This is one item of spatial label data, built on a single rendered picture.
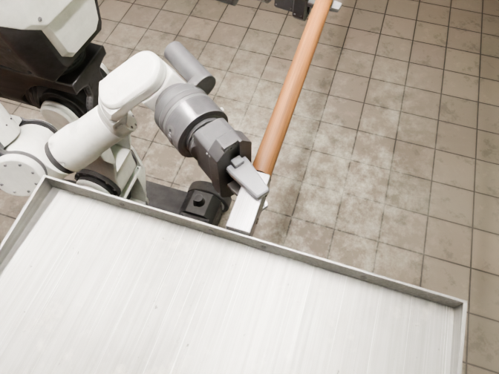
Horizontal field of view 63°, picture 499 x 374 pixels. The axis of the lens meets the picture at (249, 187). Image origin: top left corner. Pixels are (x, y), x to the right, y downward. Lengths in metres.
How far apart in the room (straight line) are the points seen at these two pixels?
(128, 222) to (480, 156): 2.03
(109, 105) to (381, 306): 0.46
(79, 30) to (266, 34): 1.93
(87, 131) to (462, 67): 2.38
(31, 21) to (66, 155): 0.21
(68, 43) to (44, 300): 0.48
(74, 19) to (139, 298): 0.53
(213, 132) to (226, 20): 2.28
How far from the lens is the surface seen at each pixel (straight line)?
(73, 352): 0.53
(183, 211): 1.69
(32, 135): 0.76
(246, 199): 0.52
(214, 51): 2.58
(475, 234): 2.11
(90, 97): 0.98
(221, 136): 0.52
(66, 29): 0.84
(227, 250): 0.52
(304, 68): 0.68
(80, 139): 0.70
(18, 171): 0.71
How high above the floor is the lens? 1.69
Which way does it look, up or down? 59 degrees down
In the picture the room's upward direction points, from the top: straight up
